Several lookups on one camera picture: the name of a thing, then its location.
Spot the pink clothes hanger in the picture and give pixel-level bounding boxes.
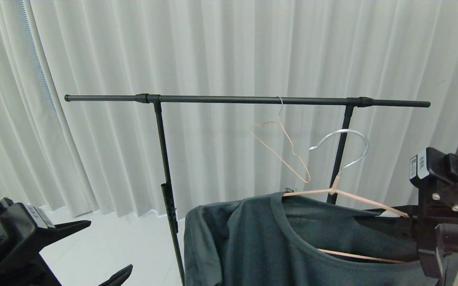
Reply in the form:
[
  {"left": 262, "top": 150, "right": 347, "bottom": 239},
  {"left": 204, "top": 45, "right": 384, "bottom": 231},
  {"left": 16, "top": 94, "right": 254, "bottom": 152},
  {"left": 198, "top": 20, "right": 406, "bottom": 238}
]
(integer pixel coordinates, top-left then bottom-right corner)
[
  {"left": 282, "top": 129, "right": 411, "bottom": 264},
  {"left": 249, "top": 97, "right": 312, "bottom": 184}
]

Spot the black clothes rack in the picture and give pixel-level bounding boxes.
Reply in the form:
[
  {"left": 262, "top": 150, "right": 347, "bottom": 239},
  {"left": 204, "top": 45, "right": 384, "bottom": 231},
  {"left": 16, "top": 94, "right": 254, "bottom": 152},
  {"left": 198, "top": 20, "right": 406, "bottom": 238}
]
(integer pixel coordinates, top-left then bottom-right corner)
[{"left": 64, "top": 93, "right": 431, "bottom": 286}]

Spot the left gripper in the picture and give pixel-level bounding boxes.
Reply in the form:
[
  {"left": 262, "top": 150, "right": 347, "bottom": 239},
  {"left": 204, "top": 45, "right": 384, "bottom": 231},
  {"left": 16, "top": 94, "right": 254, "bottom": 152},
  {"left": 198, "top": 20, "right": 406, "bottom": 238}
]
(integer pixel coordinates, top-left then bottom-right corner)
[{"left": 0, "top": 203, "right": 134, "bottom": 286}]

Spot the white curtain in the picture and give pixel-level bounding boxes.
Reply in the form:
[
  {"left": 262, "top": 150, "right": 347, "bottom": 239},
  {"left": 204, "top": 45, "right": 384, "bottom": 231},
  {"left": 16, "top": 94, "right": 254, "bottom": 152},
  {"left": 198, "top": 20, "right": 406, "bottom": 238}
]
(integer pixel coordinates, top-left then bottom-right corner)
[{"left": 0, "top": 0, "right": 458, "bottom": 219}]

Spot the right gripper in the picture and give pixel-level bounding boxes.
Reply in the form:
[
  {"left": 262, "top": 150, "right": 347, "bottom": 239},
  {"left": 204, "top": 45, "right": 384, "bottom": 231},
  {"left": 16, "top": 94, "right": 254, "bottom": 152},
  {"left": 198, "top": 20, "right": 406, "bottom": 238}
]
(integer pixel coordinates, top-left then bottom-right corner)
[{"left": 353, "top": 147, "right": 458, "bottom": 279}]

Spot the dark grey T-shirt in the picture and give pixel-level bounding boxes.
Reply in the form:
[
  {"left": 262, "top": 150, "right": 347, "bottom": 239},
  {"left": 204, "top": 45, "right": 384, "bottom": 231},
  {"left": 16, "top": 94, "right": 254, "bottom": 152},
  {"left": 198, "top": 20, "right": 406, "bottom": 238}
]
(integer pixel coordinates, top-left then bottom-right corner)
[{"left": 183, "top": 192, "right": 458, "bottom": 286}]

